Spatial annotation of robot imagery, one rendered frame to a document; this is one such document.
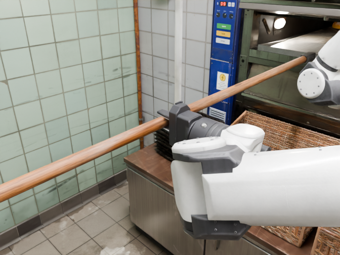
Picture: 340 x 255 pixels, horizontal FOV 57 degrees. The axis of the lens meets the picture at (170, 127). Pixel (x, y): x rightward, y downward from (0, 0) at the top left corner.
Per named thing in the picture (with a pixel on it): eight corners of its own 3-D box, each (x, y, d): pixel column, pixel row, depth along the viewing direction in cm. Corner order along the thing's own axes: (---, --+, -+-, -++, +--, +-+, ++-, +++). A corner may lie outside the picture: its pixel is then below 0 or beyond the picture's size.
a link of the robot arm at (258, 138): (231, 158, 73) (206, 171, 62) (241, 121, 71) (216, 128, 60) (258, 167, 70) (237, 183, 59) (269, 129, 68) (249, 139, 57)
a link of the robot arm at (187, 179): (212, 190, 62) (156, 228, 46) (205, 139, 62) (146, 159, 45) (266, 191, 56) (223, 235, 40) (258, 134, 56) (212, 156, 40)
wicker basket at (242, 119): (240, 151, 187) (245, 109, 175) (341, 192, 153) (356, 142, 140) (187, 188, 155) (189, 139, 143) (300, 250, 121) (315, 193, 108)
